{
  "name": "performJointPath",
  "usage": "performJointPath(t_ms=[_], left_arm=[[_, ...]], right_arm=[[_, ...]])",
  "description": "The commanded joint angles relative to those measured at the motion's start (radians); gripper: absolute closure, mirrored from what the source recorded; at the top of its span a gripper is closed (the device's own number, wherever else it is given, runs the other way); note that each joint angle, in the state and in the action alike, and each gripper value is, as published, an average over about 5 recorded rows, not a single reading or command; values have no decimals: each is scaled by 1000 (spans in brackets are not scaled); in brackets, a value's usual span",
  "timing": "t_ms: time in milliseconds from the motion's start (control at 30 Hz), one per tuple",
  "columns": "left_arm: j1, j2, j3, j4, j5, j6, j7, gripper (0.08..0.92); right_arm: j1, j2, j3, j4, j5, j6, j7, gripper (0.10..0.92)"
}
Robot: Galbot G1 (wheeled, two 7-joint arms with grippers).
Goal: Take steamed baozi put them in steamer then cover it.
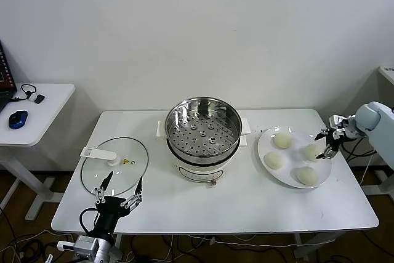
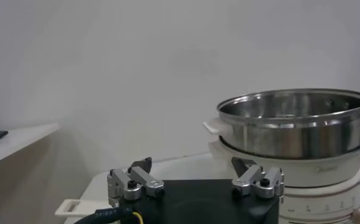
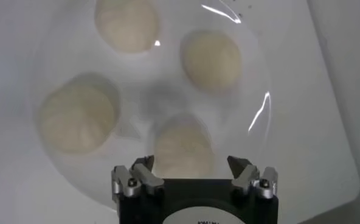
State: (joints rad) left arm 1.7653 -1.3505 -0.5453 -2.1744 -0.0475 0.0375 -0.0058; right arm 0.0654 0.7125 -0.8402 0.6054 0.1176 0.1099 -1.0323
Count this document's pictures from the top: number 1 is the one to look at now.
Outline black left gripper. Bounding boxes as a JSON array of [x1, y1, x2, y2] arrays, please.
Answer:
[[87, 170, 145, 238]]

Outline white hanging cable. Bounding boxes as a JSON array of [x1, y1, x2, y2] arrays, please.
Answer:
[[359, 153, 375, 185]]

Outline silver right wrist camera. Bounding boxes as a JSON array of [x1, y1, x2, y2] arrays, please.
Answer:
[[328, 114, 347, 131]]

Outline white floor cable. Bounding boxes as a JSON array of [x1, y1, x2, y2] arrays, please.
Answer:
[[17, 230, 81, 262]]

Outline large white table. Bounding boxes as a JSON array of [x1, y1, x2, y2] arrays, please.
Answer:
[[50, 108, 379, 261]]

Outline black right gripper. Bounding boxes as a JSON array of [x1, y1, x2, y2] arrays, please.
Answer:
[[313, 127, 355, 161]]

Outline glass lid with white handle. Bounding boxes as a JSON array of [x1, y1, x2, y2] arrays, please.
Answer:
[[79, 136, 149, 198]]

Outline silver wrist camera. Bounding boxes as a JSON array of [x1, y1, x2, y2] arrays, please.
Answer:
[[328, 114, 347, 131], [56, 235, 100, 257]]

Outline black cables under table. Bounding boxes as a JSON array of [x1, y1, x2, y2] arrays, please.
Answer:
[[123, 235, 278, 263]]

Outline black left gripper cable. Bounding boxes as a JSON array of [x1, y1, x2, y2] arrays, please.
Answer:
[[79, 208, 99, 233]]

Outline white electric cooker base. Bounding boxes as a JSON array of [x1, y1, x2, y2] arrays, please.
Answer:
[[156, 116, 252, 188]]

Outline black floor cable loop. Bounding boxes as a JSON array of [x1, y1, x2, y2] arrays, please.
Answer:
[[0, 207, 44, 263]]

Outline black laptop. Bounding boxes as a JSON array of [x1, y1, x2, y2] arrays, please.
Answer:
[[0, 39, 17, 113]]

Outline blue computer mouse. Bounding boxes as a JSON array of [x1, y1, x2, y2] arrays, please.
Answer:
[[7, 110, 28, 130]]

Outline small white side table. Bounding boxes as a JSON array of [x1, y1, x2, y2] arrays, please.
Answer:
[[0, 83, 76, 221]]

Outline stainless steel steamer basket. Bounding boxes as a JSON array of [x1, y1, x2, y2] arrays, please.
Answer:
[[164, 97, 243, 165]]

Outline white round plate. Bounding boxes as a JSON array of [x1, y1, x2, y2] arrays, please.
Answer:
[[257, 126, 333, 190]]

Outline white steamed baozi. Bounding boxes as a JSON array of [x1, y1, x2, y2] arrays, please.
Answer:
[[301, 144, 321, 161], [271, 132, 292, 150], [264, 151, 285, 171], [296, 166, 318, 187]]

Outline black cable with white plug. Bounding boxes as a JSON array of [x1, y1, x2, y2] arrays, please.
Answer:
[[10, 83, 39, 103]]

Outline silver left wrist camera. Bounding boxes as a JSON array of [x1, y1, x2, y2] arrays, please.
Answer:
[[56, 235, 100, 257]]

